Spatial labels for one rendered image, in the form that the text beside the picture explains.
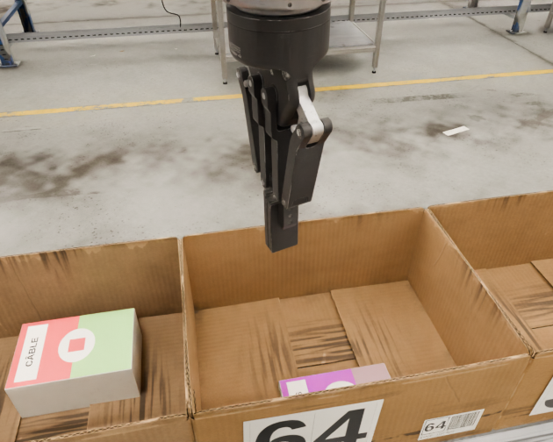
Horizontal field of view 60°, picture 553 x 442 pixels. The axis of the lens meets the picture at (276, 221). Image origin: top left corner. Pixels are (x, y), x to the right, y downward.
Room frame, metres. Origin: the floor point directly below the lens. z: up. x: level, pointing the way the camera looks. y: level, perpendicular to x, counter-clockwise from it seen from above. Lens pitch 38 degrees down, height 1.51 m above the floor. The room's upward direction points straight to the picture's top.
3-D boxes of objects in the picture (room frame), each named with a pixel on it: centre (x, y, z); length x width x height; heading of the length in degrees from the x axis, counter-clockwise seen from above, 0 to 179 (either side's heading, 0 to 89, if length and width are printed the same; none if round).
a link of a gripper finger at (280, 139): (0.36, -0.01, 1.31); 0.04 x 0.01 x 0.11; 116
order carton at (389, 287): (0.44, -0.08, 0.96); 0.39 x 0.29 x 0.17; 101
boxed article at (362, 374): (0.38, -0.09, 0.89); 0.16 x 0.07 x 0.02; 101
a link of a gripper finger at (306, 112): (0.33, -0.02, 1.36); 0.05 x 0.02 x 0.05; 26
